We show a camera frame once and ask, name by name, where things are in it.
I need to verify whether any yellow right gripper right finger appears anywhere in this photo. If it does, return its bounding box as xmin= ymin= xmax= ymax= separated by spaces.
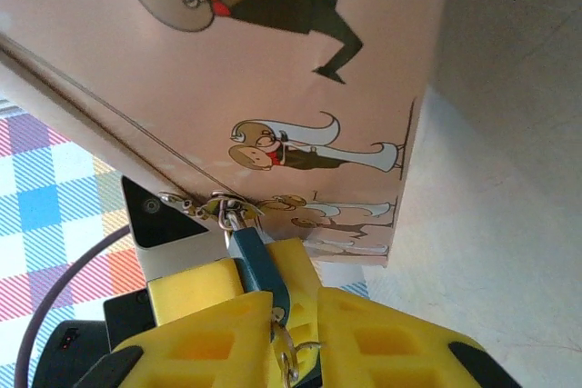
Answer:
xmin=316 ymin=286 xmax=525 ymax=388

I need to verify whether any metal key ring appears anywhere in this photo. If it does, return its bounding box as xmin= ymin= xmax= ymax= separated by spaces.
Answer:
xmin=277 ymin=335 xmax=303 ymax=384

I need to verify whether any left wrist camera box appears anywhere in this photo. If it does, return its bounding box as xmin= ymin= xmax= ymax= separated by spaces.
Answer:
xmin=119 ymin=174 xmax=229 ymax=283

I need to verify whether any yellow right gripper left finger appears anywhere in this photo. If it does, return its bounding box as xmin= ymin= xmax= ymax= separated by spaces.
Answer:
xmin=72 ymin=290 xmax=276 ymax=388

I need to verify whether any pink cartoon couple tin box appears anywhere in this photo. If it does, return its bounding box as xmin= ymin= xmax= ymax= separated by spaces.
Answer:
xmin=0 ymin=0 xmax=457 ymax=269

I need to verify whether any small blue padlock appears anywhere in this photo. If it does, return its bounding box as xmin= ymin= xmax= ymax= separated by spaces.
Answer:
xmin=216 ymin=205 xmax=293 ymax=328

